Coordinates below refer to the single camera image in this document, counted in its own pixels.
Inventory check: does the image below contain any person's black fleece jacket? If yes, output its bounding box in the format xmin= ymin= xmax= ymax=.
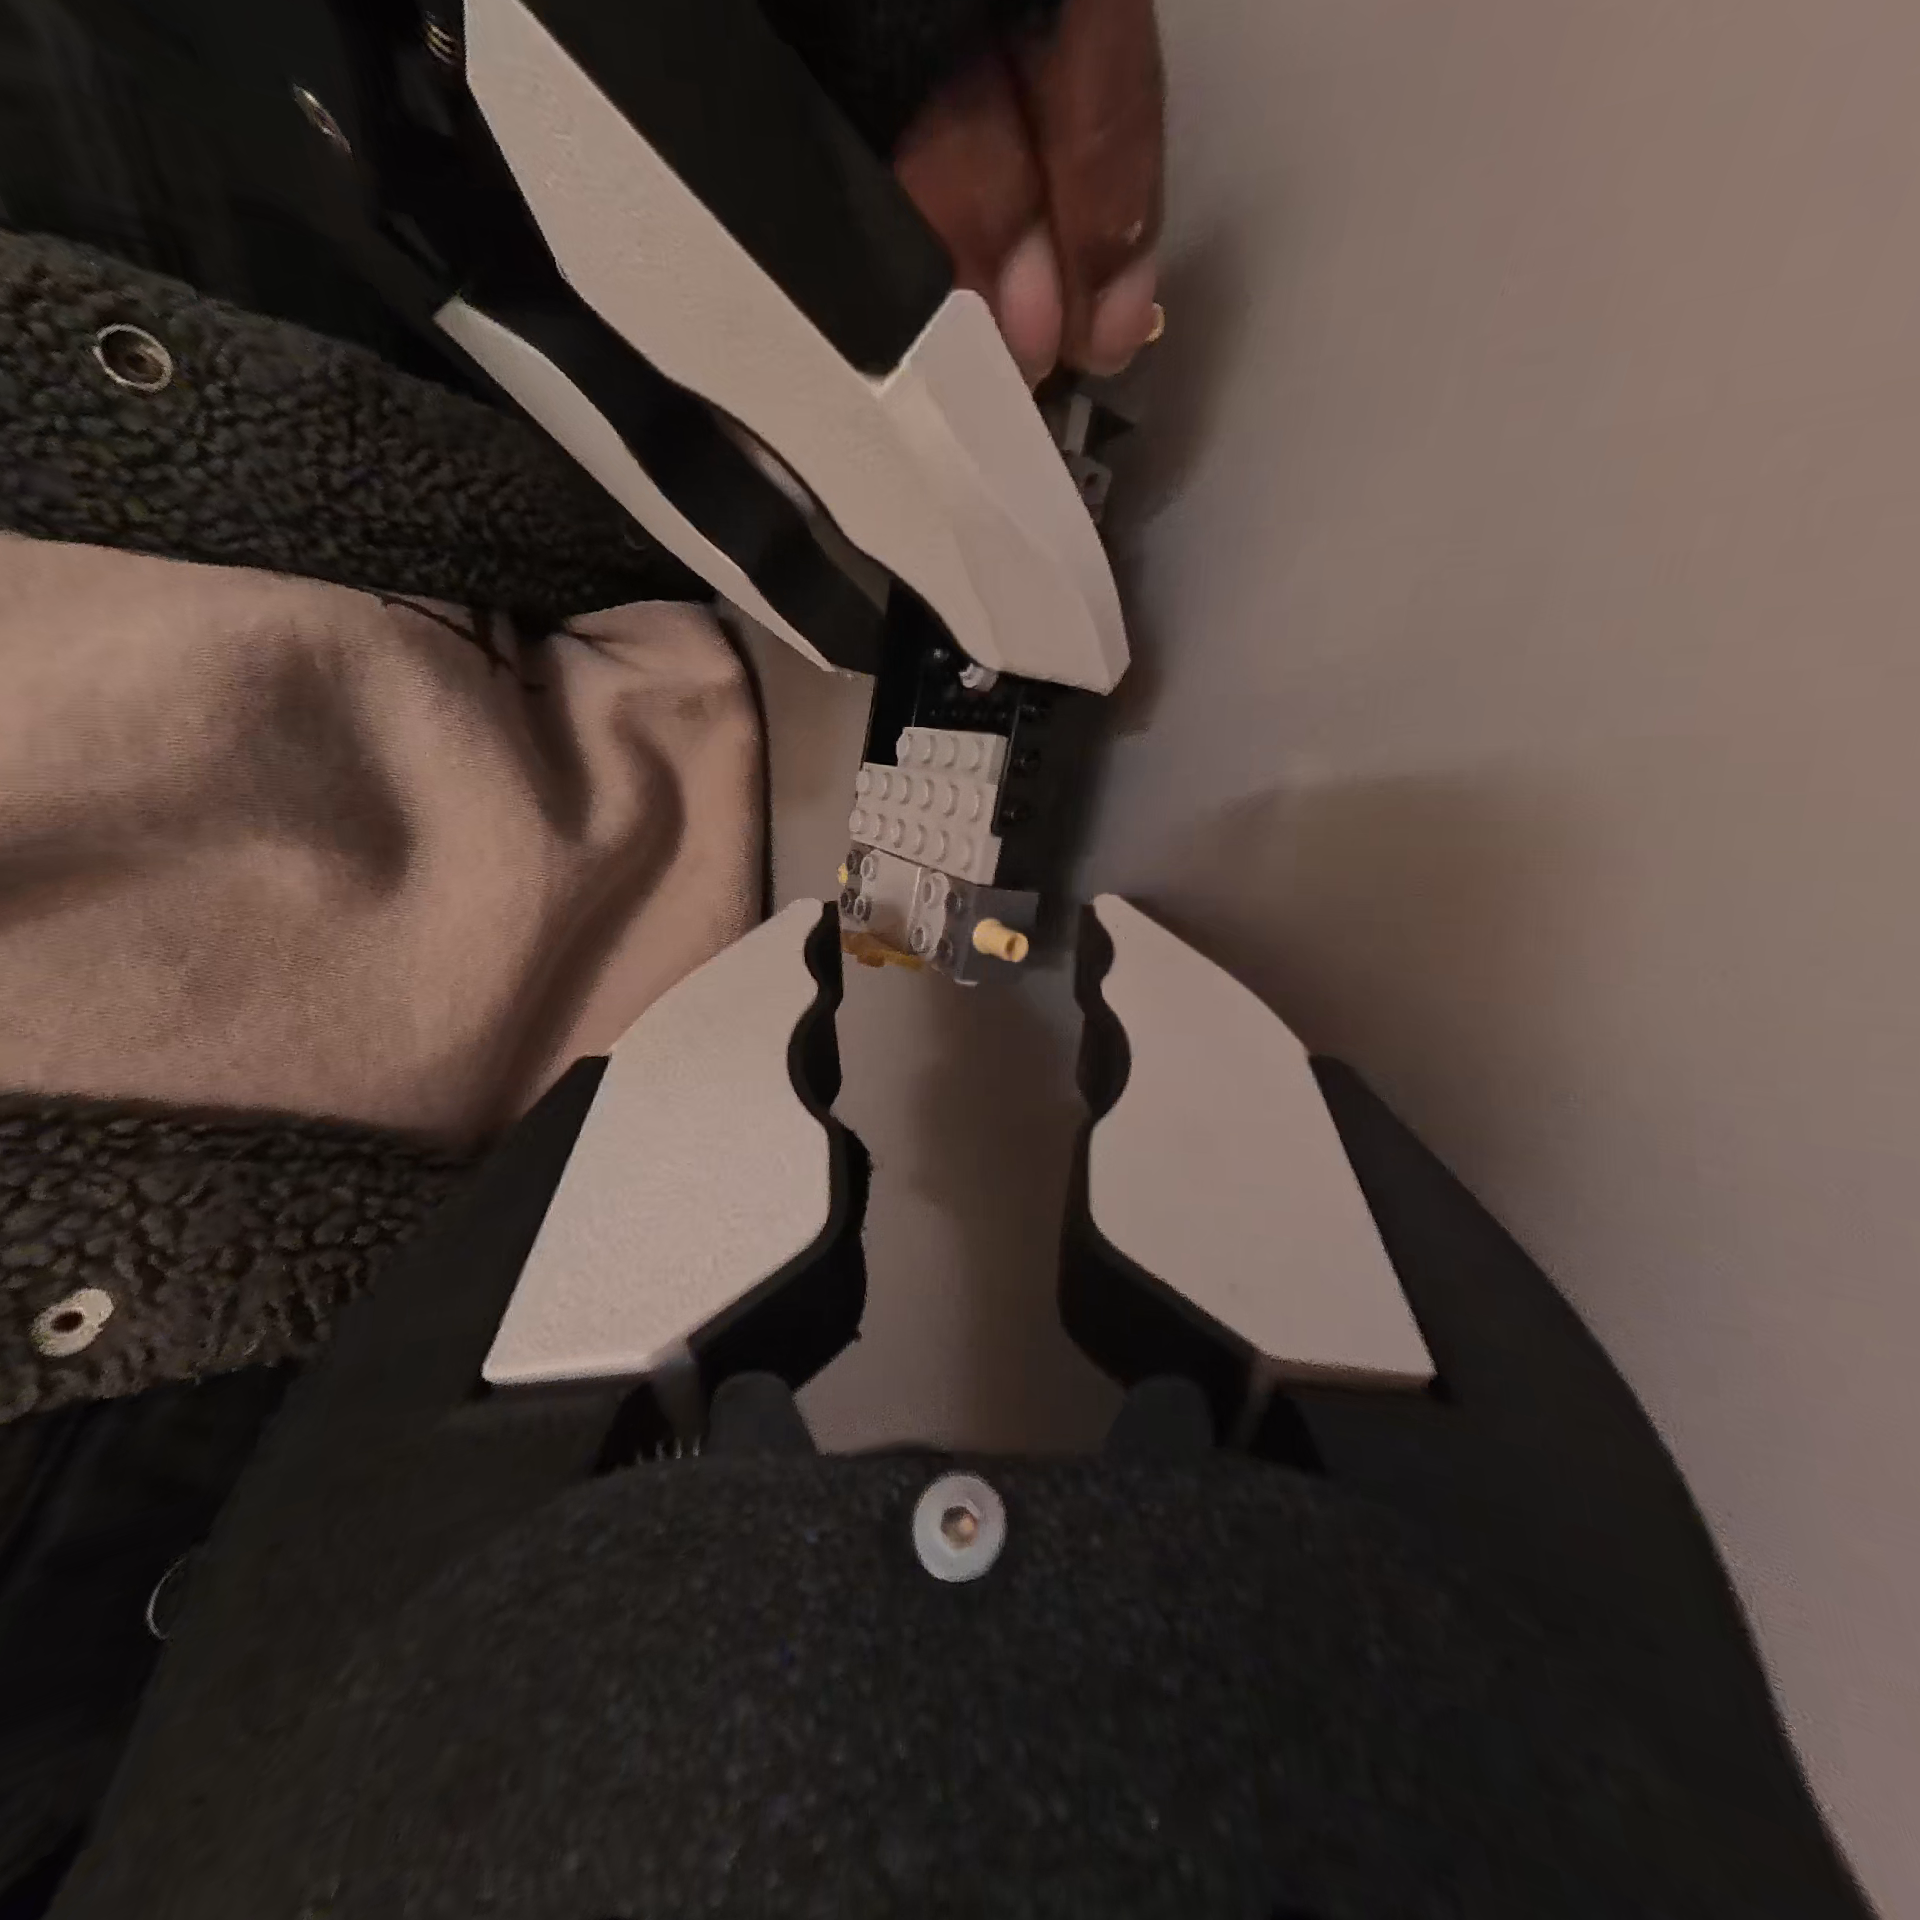
xmin=0 ymin=225 xmax=713 ymax=1920

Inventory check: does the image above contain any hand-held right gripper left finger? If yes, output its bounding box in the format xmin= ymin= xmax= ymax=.
xmin=483 ymin=900 xmax=863 ymax=1386

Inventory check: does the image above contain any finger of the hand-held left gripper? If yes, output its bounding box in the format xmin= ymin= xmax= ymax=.
xmin=463 ymin=0 xmax=1126 ymax=696
xmin=435 ymin=300 xmax=838 ymax=678

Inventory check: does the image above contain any person's left hand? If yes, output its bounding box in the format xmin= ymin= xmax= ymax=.
xmin=900 ymin=0 xmax=1169 ymax=378

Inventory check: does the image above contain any toy brick car chassis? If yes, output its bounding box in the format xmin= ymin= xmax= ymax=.
xmin=834 ymin=360 xmax=1125 ymax=993

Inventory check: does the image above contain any grey desk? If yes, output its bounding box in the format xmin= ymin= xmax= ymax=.
xmin=749 ymin=0 xmax=1920 ymax=1920

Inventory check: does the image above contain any person's beige top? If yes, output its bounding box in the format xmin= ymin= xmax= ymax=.
xmin=0 ymin=532 xmax=771 ymax=1134

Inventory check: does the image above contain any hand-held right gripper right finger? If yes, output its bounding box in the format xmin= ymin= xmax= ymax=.
xmin=1073 ymin=897 xmax=1438 ymax=1427

